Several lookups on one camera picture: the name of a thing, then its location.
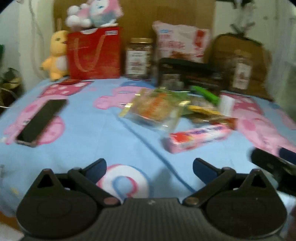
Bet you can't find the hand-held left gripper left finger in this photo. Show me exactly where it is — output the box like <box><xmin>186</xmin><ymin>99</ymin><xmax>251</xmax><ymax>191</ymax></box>
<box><xmin>32</xmin><ymin>158</ymin><xmax>121</xmax><ymax>207</ymax></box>

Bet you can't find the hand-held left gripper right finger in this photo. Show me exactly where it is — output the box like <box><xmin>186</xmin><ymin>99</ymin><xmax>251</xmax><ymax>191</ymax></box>
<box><xmin>184</xmin><ymin>158</ymin><xmax>270</xmax><ymax>207</ymax></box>

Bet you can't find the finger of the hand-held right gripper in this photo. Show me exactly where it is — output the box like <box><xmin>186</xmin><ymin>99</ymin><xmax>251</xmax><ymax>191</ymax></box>
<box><xmin>251</xmin><ymin>148</ymin><xmax>296</xmax><ymax>197</ymax></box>

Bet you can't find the clear packet of brown snacks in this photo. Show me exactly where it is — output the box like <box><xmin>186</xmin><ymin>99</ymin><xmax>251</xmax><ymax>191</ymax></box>
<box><xmin>191</xmin><ymin>115</ymin><xmax>236</xmax><ymax>130</ymax></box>

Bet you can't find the clear packet of orange snacks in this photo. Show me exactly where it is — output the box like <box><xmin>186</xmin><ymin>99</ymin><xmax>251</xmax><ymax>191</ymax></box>
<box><xmin>119</xmin><ymin>88</ymin><xmax>188</xmax><ymax>131</ymax></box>

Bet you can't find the blue printed blanket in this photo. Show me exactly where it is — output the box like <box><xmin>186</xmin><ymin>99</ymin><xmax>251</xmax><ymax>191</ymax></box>
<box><xmin>0</xmin><ymin>77</ymin><xmax>296</xmax><ymax>218</ymax></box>

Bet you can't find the long pink snack packet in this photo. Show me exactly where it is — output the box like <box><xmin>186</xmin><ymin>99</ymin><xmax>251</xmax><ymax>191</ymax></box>
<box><xmin>163</xmin><ymin>124</ymin><xmax>232</xmax><ymax>154</ymax></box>

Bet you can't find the yellow snack packet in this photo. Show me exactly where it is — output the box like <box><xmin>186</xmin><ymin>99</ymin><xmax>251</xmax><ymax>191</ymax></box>
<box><xmin>187</xmin><ymin>105</ymin><xmax>222</xmax><ymax>115</ymax></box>

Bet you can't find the small white packet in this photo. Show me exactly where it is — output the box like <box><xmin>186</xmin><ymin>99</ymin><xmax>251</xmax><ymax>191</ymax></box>
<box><xmin>218</xmin><ymin>95</ymin><xmax>234</xmax><ymax>116</ymax></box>

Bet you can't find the black smartphone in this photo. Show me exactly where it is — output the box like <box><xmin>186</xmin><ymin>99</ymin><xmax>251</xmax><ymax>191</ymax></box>
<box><xmin>16</xmin><ymin>99</ymin><xmax>67</xmax><ymax>147</ymax></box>

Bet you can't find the red envelope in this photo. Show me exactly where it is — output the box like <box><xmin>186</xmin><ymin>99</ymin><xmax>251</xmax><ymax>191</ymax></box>
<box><xmin>59</xmin><ymin>78</ymin><xmax>80</xmax><ymax>86</ymax></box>

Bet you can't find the jar with white label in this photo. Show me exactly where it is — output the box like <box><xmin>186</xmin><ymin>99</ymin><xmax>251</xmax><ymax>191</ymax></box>
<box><xmin>231</xmin><ymin>50</ymin><xmax>253</xmax><ymax>92</ymax></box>

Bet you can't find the black snack box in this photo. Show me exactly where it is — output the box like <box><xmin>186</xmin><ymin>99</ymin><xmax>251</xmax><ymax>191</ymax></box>
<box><xmin>158</xmin><ymin>58</ymin><xmax>226</xmax><ymax>93</ymax></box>

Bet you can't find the red gift bag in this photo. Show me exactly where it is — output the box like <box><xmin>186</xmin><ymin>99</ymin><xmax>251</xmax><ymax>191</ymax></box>
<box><xmin>67</xmin><ymin>27</ymin><xmax>123</xmax><ymax>80</ymax></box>

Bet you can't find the clear nut jar gold lid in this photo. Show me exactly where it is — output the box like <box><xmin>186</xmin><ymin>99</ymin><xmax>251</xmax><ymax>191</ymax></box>
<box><xmin>125</xmin><ymin>38</ymin><xmax>153</xmax><ymax>79</ymax></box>

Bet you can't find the brown bag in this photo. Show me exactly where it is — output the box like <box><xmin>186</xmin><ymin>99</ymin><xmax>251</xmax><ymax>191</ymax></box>
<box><xmin>210</xmin><ymin>34</ymin><xmax>272</xmax><ymax>100</ymax></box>

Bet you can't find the yellow plush toy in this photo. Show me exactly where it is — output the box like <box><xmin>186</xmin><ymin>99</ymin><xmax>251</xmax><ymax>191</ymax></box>
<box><xmin>40</xmin><ymin>31</ymin><xmax>70</xmax><ymax>81</ymax></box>

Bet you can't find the large white pink snack bag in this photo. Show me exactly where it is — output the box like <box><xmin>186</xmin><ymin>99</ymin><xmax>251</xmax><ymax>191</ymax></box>
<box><xmin>153</xmin><ymin>21</ymin><xmax>212</xmax><ymax>64</ymax></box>

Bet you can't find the pink and white plush toy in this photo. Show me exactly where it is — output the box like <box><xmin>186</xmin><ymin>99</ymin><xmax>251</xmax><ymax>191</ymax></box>
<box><xmin>65</xmin><ymin>0</ymin><xmax>123</xmax><ymax>32</ymax></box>

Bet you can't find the brown cardboard sheet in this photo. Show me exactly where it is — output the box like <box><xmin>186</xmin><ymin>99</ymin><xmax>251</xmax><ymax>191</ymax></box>
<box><xmin>54</xmin><ymin>0</ymin><xmax>216</xmax><ymax>63</ymax></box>

